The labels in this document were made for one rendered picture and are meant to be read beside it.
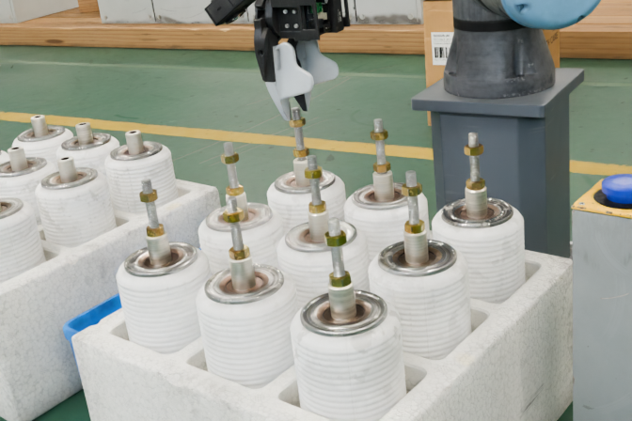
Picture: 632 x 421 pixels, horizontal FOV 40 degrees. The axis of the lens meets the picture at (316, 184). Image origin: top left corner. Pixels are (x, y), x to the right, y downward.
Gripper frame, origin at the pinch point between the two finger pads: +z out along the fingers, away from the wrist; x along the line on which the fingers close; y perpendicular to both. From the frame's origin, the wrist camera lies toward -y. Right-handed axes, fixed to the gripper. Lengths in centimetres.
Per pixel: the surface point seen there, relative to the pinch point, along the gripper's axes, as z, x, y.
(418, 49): 33, 163, -61
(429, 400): 16.9, -26.3, 28.6
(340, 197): 11.5, 0.1, 5.5
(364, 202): 9.6, -4.2, 11.3
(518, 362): 22.0, -10.7, 31.0
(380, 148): 3.9, -2.0, 12.7
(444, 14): 9, 96, -22
